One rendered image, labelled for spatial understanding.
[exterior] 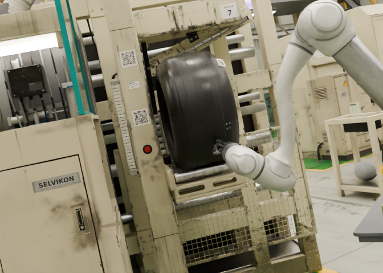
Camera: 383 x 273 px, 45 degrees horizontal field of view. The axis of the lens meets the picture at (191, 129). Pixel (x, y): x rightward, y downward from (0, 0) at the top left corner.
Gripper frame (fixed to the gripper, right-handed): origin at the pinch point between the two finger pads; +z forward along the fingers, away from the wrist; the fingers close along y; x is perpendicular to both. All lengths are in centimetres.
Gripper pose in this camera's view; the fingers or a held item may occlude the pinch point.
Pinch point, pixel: (219, 143)
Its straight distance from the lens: 209.7
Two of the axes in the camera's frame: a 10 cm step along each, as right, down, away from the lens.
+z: -1.9, -1.5, 9.7
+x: 1.8, 9.6, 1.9
